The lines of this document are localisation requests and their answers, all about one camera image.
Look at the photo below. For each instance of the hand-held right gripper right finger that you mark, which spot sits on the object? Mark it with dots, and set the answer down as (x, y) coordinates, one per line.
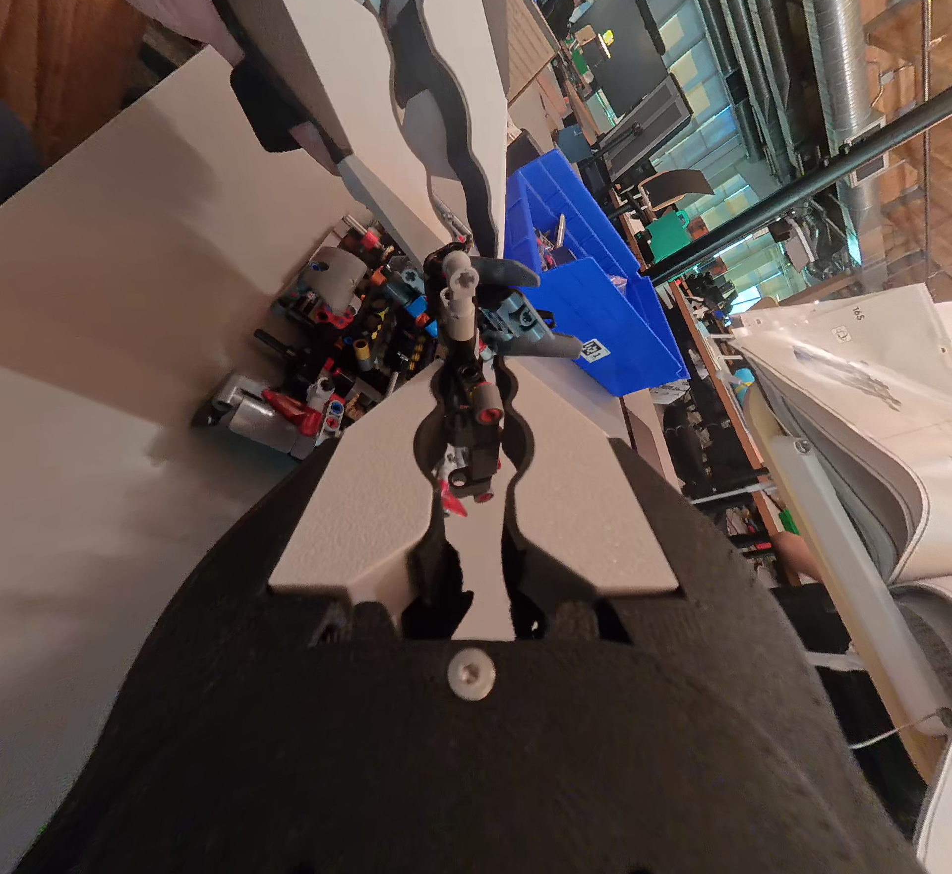
(595, 509)

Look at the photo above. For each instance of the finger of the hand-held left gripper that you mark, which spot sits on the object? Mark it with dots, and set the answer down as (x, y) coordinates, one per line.
(349, 93)
(468, 56)

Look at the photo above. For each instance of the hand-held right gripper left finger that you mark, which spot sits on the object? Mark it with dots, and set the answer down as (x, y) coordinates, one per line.
(357, 509)

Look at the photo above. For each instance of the large grey lego model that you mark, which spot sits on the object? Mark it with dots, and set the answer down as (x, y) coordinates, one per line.
(349, 324)

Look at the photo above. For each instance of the small black lego assembly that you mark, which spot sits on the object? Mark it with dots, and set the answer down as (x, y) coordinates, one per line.
(461, 338)

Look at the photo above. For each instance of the black monitor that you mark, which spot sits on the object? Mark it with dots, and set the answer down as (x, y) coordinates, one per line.
(625, 48)

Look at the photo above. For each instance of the blue storage bin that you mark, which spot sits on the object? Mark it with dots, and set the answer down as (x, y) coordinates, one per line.
(587, 309)

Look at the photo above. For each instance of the wooden chair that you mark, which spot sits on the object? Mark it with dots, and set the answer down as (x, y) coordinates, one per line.
(673, 186)

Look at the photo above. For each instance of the green bag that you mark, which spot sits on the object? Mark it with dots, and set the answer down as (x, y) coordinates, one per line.
(666, 234)

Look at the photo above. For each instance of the open instruction booklet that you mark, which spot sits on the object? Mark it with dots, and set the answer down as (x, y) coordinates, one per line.
(855, 398)

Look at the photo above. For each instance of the black stand pole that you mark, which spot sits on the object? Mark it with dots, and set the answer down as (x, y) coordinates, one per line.
(803, 179)

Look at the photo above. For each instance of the silver air duct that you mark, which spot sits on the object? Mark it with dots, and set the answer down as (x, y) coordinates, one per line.
(837, 34)

